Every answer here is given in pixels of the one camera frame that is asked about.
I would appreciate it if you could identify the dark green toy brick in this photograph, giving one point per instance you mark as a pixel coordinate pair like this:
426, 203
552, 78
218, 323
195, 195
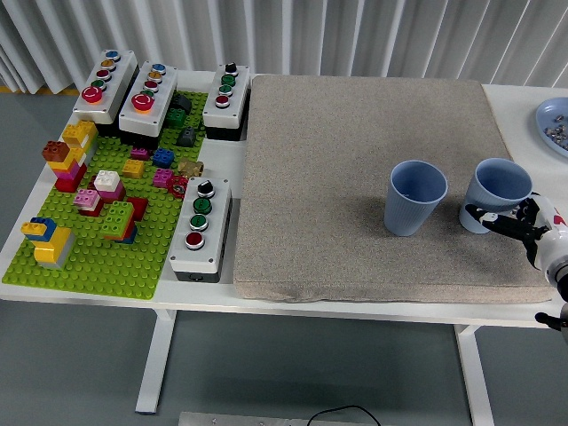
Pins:
175, 117

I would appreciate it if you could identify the pink white red brick stack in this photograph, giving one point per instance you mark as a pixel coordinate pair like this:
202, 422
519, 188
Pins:
86, 199

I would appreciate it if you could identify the brass pipe fitting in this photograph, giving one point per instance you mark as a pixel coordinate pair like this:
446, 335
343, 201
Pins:
191, 168

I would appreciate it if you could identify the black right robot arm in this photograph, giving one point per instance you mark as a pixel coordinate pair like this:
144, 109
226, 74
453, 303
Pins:
562, 288

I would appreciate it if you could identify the grey-brown padded mat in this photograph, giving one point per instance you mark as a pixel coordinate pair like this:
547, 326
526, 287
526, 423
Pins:
333, 177

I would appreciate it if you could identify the blue toy brick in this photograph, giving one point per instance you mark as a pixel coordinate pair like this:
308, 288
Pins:
163, 157

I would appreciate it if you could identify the grey selector switch button box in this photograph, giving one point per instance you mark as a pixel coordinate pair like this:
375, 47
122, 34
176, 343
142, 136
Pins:
237, 97
217, 222

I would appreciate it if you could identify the red toy brick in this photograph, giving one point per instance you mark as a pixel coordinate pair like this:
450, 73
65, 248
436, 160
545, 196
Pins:
139, 206

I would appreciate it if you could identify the white table leg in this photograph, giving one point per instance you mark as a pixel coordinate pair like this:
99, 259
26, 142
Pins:
477, 377
155, 355

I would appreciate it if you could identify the blue ribbed plastic cup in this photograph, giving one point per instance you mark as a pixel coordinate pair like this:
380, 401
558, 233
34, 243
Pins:
481, 193
406, 213

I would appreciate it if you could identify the magenta toy brick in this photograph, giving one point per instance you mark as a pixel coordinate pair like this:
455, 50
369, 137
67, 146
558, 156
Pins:
162, 177
139, 153

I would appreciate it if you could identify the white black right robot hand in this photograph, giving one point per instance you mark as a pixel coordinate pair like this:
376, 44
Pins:
548, 226

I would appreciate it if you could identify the dark grey rounded brick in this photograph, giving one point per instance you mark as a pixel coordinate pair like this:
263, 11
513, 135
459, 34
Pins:
182, 103

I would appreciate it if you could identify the blue plate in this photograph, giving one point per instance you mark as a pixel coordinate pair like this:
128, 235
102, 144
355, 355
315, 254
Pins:
546, 115

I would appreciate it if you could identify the yellow blue grey brick stack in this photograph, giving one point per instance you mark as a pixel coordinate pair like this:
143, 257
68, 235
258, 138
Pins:
51, 250

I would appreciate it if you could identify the brown yellow red brick tower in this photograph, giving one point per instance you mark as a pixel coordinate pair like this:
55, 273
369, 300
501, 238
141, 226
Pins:
66, 173

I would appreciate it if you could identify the dark grey sloped brick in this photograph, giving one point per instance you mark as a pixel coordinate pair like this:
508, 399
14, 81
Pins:
186, 137

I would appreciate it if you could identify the yellow white brick stack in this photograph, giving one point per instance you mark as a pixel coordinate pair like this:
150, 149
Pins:
80, 133

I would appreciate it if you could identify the small yellow toy brick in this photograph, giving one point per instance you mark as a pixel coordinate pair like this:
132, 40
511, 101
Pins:
133, 168

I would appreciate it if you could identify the green studded baseplate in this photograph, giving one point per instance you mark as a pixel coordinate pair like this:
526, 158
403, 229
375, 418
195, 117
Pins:
111, 266

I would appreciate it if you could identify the grey five-button control box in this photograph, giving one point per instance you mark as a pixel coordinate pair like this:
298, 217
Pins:
166, 93
124, 75

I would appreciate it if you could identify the red valve handwheel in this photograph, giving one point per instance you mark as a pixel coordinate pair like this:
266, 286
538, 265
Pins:
179, 186

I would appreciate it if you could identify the green orange blue brick stack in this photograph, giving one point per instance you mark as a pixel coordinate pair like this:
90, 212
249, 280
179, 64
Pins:
117, 217

